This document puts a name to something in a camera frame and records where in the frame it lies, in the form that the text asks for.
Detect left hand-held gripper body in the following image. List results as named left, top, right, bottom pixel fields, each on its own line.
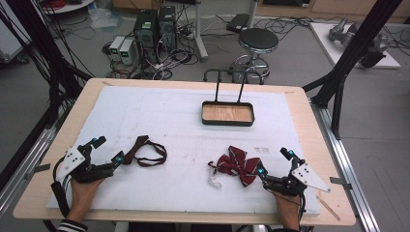
left=55, top=145, right=116, bottom=185

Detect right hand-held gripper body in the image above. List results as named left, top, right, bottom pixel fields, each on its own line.
left=263, top=160, right=333, bottom=198

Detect dark brown bow tie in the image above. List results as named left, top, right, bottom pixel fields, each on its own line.
left=122, top=134, right=168, bottom=168

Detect red striped bow tie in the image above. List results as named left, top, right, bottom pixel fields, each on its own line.
left=207, top=145, right=265, bottom=189

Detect black rack with wooden tray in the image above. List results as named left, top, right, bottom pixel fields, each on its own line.
left=200, top=68, right=266, bottom=128

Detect person's left hand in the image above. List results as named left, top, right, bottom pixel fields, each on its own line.
left=69, top=178, right=104, bottom=216

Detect person's right hand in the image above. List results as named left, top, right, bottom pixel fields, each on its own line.
left=273, top=191, right=301, bottom=223

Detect grey metal clip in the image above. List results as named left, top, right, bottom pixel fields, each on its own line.
left=24, top=162, right=52, bottom=180
left=329, top=176, right=353, bottom=191

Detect thin wooden stick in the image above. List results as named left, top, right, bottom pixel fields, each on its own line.
left=316, top=195, right=342, bottom=222

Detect white foam board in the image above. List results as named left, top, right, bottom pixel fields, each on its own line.
left=45, top=84, right=322, bottom=218

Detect white power supply unit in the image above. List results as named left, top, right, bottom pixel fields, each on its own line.
left=118, top=38, right=136, bottom=66
left=108, top=35, right=126, bottom=63

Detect computer towers on floor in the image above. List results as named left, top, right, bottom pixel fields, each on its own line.
left=102, top=18, right=207, bottom=81

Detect white floor board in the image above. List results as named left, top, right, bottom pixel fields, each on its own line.
left=308, top=21, right=402, bottom=70

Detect black round stool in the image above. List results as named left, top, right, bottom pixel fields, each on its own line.
left=228, top=27, right=280, bottom=80

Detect black computer tower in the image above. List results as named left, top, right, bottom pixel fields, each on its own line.
left=132, top=9, right=160, bottom=64
left=157, top=5, right=178, bottom=53

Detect clear plastic bag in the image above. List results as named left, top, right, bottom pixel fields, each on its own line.
left=87, top=5, right=124, bottom=31

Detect white cabinet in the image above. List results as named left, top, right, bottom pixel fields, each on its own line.
left=0, top=0, right=32, bottom=64

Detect flat black box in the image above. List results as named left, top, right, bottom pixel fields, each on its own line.
left=225, top=13, right=251, bottom=34

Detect white table leg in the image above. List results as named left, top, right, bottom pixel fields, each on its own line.
left=192, top=0, right=209, bottom=63

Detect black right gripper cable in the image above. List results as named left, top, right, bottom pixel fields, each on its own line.
left=298, top=192, right=308, bottom=231

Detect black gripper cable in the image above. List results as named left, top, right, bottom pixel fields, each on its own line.
left=49, top=156, right=72, bottom=218
left=298, top=192, right=308, bottom=231

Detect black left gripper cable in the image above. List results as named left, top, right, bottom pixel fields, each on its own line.
left=49, top=156, right=72, bottom=218

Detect aluminium rail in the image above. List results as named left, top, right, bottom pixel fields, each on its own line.
left=310, top=99, right=382, bottom=232
left=0, top=108, right=66, bottom=215

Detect black frame post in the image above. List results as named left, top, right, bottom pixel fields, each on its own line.
left=5, top=0, right=93, bottom=130
left=302, top=0, right=404, bottom=140

